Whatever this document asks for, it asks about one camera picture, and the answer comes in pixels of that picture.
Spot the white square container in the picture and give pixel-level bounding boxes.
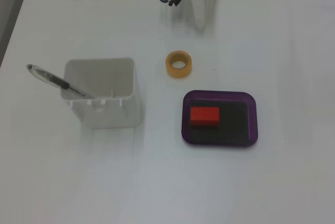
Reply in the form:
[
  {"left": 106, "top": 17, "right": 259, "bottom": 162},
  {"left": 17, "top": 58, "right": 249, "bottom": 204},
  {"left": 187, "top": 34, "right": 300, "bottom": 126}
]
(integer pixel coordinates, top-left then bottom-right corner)
[{"left": 60, "top": 57, "right": 140, "bottom": 130}]

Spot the yellow tape roll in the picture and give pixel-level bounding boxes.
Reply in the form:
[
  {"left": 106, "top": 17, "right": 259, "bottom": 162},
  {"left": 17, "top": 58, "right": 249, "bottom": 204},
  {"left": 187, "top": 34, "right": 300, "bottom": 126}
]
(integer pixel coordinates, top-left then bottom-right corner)
[{"left": 165, "top": 50, "right": 193, "bottom": 80}]

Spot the red cube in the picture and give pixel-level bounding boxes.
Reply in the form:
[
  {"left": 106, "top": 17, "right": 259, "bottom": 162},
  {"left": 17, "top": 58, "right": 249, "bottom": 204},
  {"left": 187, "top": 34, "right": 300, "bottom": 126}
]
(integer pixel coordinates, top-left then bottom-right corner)
[{"left": 189, "top": 106, "right": 220, "bottom": 129}]

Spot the purple tray box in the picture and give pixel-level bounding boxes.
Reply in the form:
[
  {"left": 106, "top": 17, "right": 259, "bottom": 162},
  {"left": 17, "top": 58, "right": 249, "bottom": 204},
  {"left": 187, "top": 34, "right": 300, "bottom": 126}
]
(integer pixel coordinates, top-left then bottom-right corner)
[{"left": 181, "top": 89, "right": 260, "bottom": 148}]

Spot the black transparent pen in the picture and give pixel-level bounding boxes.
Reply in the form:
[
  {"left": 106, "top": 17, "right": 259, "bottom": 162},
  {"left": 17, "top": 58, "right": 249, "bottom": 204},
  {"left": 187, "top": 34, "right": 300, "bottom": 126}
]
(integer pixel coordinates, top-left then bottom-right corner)
[{"left": 26, "top": 63, "right": 96, "bottom": 100}]

